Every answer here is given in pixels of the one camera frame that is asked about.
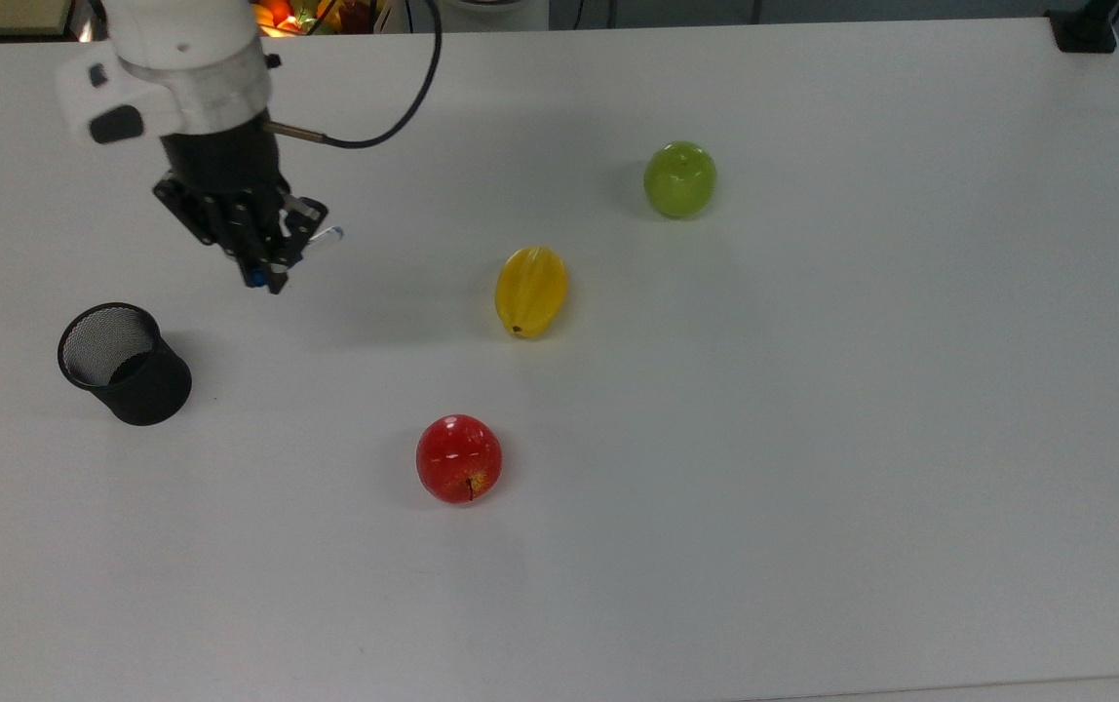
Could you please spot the red toy apple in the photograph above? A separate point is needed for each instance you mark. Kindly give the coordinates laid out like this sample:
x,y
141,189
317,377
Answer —
x,y
459,458

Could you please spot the colourful toy fruit pile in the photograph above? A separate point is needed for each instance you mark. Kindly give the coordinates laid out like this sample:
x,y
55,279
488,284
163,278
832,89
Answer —
x,y
311,15

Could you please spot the yellow toy starfruit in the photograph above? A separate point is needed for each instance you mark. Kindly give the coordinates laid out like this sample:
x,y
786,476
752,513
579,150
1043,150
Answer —
x,y
531,291

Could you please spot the black mesh pen cup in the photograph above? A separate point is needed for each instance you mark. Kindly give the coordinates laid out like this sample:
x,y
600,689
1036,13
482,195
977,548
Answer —
x,y
135,375

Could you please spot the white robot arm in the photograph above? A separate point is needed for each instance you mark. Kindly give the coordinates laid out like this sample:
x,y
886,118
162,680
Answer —
x,y
184,68

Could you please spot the blue marker pen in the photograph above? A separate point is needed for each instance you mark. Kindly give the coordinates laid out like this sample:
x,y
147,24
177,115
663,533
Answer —
x,y
254,279

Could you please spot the green toy apple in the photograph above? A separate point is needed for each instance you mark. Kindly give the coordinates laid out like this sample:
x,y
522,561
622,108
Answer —
x,y
679,179

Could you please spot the black pole base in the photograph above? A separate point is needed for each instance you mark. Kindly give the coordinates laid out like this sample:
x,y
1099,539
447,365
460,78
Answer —
x,y
1084,29

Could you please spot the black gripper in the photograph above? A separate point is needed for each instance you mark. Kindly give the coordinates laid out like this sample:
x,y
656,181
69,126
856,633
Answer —
x,y
228,166

